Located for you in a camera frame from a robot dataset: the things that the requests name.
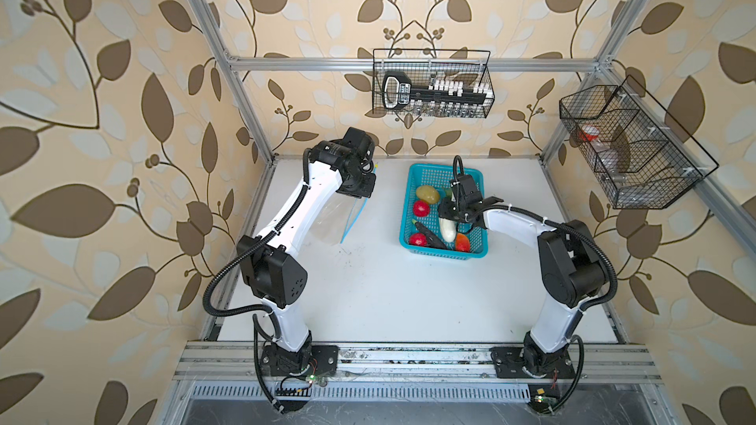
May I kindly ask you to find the white toy radish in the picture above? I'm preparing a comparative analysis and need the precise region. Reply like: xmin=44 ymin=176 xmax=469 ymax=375
xmin=438 ymin=218 xmax=457 ymax=243

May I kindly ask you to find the clear zip top bag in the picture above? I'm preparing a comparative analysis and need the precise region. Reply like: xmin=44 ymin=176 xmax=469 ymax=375
xmin=307 ymin=194 xmax=368 ymax=246

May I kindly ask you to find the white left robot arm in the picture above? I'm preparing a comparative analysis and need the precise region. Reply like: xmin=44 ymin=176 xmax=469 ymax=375
xmin=203 ymin=127 xmax=376 ymax=353

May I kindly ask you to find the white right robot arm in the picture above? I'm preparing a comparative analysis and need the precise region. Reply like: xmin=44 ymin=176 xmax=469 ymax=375
xmin=439 ymin=155 xmax=618 ymax=377

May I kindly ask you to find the yellow toy lemon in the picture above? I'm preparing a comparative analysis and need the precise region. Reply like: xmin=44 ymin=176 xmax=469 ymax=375
xmin=415 ymin=185 xmax=441 ymax=206

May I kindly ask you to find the dark toy eggplant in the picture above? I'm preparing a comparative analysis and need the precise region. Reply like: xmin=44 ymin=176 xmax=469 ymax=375
xmin=413 ymin=220 xmax=448 ymax=250

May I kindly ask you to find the teal plastic basket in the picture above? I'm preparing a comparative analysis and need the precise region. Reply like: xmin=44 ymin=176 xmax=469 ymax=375
xmin=399 ymin=163 xmax=488 ymax=261

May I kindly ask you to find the red toy apple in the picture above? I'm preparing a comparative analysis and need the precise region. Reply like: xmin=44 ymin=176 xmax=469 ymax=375
xmin=409 ymin=232 xmax=428 ymax=247

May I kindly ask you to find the black tool in basket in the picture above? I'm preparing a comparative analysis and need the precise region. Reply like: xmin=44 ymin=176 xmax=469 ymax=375
xmin=381 ymin=71 xmax=411 ymax=110

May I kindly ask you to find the red capped clear bottle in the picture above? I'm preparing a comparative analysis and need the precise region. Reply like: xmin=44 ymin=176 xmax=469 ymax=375
xmin=578 ymin=125 xmax=616 ymax=159

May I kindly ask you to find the back black wire basket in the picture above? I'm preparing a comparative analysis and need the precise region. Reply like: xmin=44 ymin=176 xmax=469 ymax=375
xmin=371 ymin=47 xmax=495 ymax=119

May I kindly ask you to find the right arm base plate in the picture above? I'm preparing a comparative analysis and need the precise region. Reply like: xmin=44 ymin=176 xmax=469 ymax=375
xmin=490 ymin=346 xmax=577 ymax=380

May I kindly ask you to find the side black wire basket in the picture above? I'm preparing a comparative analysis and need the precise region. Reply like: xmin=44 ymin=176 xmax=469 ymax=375
xmin=559 ymin=75 xmax=720 ymax=210

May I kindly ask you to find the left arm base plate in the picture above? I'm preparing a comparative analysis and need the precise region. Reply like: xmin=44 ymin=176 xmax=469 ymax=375
xmin=262 ymin=344 xmax=340 ymax=377

